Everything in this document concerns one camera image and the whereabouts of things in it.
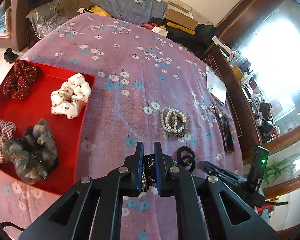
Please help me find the black beaded hair tie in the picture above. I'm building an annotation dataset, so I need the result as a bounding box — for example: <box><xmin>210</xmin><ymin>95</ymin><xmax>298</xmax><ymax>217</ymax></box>
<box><xmin>141</xmin><ymin>153</ymin><xmax>157</xmax><ymax>192</ymax></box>

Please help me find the gold beaded bracelet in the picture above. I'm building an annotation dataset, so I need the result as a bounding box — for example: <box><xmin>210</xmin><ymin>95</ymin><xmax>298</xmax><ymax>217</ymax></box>
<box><xmin>170</xmin><ymin>113</ymin><xmax>188</xmax><ymax>138</ymax></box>

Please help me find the white pearl bracelet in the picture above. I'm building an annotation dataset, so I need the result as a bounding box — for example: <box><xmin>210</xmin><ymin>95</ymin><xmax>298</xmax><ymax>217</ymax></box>
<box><xmin>161</xmin><ymin>106</ymin><xmax>187</xmax><ymax>134</ymax></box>

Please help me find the red jewelry tray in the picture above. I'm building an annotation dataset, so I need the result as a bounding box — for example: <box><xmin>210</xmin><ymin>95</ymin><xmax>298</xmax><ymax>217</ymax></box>
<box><xmin>0</xmin><ymin>60</ymin><xmax>95</xmax><ymax>195</ymax></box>

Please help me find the black smartphone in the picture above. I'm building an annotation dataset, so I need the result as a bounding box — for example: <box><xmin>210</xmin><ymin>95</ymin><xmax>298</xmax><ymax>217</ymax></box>
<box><xmin>218</xmin><ymin>113</ymin><xmax>235</xmax><ymax>152</ymax></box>

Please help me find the grey fluffy scrunchie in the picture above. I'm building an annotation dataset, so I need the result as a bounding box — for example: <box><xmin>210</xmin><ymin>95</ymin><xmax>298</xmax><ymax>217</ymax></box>
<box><xmin>2</xmin><ymin>118</ymin><xmax>58</xmax><ymax>185</ymax></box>

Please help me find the white folded paper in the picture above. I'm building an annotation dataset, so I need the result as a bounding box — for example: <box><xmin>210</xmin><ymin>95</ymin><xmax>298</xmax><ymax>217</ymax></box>
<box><xmin>206</xmin><ymin>66</ymin><xmax>226</xmax><ymax>105</ymax></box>

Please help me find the white floral scrunchie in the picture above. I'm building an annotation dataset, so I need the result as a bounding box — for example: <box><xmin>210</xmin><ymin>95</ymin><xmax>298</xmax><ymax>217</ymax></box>
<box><xmin>50</xmin><ymin>73</ymin><xmax>91</xmax><ymax>119</ymax></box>

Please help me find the pink floral bed sheet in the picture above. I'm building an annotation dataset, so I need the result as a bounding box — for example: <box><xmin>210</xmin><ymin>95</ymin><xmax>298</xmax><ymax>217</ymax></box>
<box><xmin>0</xmin><ymin>12</ymin><xmax>244</xmax><ymax>240</ymax></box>

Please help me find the wooden dresser with mirror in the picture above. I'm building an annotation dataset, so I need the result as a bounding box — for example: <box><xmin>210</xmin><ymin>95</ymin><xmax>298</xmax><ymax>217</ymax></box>
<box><xmin>201</xmin><ymin>0</ymin><xmax>300</xmax><ymax>198</ymax></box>

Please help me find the dark red dotted scrunchie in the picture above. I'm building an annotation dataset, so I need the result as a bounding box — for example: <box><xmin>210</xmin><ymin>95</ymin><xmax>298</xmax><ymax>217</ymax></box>
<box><xmin>2</xmin><ymin>60</ymin><xmax>39</xmax><ymax>100</ymax></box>

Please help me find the black bag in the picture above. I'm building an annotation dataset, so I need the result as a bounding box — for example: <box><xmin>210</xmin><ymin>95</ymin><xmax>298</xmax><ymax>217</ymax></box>
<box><xmin>149</xmin><ymin>18</ymin><xmax>219</xmax><ymax>57</ymax></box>

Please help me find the black shoe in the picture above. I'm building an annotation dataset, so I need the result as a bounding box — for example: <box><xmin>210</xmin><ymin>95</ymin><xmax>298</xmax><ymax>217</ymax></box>
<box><xmin>4</xmin><ymin>48</ymin><xmax>18</xmax><ymax>63</ymax></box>

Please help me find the cardboard box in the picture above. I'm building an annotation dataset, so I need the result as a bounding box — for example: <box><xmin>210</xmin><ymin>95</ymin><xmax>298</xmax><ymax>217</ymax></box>
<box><xmin>164</xmin><ymin>2</ymin><xmax>198</xmax><ymax>35</ymax></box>

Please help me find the pink armchair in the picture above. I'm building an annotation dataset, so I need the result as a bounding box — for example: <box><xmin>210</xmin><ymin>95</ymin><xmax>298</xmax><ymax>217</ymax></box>
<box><xmin>0</xmin><ymin>0</ymin><xmax>51</xmax><ymax>51</ymax></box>

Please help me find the grey patterned pillow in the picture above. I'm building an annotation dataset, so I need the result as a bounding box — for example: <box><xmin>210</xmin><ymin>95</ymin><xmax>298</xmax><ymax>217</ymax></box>
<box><xmin>26</xmin><ymin>0</ymin><xmax>68</xmax><ymax>39</ymax></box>

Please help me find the yellow bag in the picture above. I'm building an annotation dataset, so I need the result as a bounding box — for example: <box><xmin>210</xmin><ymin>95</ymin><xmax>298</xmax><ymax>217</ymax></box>
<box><xmin>89</xmin><ymin>5</ymin><xmax>112</xmax><ymax>17</ymax></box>

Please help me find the blue grey quilt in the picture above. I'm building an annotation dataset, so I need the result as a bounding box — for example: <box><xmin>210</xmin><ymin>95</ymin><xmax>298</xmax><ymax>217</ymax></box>
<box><xmin>89</xmin><ymin>0</ymin><xmax>167</xmax><ymax>25</ymax></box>

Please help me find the black cable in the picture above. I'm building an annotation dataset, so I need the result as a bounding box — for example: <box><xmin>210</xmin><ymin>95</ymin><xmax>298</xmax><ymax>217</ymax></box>
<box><xmin>0</xmin><ymin>221</ymin><xmax>26</xmax><ymax>231</ymax></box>

